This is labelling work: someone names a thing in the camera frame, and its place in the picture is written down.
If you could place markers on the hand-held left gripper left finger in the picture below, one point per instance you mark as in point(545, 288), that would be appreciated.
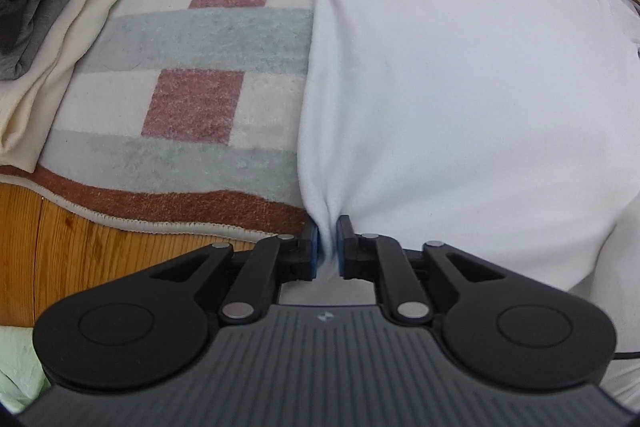
point(314, 252)

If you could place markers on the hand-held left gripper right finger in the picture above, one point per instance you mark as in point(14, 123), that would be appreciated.
point(341, 247)

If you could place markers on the white t-shirt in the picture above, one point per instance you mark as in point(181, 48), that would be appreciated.
point(450, 97)

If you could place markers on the checked pink and grey blanket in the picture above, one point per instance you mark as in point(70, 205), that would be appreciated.
point(200, 97)

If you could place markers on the cream folded cloth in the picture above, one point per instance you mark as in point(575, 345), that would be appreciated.
point(65, 67)

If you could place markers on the pale green cloth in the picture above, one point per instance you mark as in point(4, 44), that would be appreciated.
point(20, 367)

